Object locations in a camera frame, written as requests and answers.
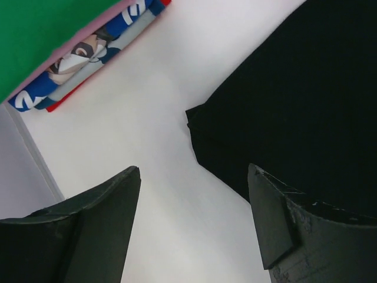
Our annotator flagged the red folded t-shirt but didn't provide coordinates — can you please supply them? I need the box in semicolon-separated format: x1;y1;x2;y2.
45;0;172;113

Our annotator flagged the blue printed folded t-shirt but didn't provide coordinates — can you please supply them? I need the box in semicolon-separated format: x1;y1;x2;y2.
8;1;170;112

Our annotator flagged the pink folded t-shirt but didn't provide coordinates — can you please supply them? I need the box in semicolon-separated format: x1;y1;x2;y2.
6;0;135;99

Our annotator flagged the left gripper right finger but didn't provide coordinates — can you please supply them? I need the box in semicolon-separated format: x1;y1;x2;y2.
248;164;376;283

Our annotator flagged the green folded t-shirt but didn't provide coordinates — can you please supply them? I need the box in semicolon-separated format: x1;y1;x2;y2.
1;0;119;101

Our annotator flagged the black t-shirt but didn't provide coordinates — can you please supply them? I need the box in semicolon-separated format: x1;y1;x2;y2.
186;1;376;217

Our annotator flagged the grey folded t-shirt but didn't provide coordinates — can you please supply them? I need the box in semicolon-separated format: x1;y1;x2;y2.
34;11;155;110

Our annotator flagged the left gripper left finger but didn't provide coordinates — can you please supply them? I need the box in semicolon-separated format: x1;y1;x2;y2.
1;166;141;283

